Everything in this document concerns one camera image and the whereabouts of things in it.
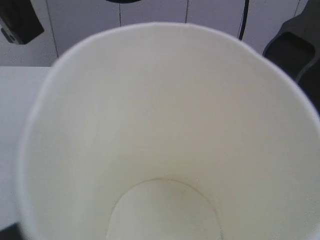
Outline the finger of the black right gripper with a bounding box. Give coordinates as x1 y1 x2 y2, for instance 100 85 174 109
263 0 320 110

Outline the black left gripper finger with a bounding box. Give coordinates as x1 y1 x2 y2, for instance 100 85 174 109
0 222 22 240

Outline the white paper cup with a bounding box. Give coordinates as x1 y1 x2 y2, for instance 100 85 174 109
15 22 320 240

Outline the black hanging wall cable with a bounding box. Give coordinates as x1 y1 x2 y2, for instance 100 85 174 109
237 0 250 41

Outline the black box on wall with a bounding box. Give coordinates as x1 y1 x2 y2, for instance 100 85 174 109
0 0 45 45

